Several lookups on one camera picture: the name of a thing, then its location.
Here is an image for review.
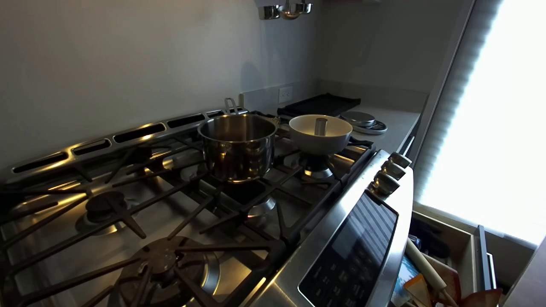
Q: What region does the stainless steel gas range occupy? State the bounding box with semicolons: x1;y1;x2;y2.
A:
0;104;416;307

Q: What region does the white bowl with centre tube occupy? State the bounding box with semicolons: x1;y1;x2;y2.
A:
286;112;354;158

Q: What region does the silver stove knob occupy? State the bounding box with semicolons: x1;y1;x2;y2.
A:
368;169;399;201
380;160;406;182
389;150;414;169

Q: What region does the silver pot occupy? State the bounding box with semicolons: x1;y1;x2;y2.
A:
196;95;279;184

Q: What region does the wooden rolling pin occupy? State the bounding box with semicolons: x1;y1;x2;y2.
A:
404;237;459;307

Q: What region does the white wall outlet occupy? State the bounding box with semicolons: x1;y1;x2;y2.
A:
276;83;295;104

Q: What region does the black tray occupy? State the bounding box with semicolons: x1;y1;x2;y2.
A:
276;92;363;119

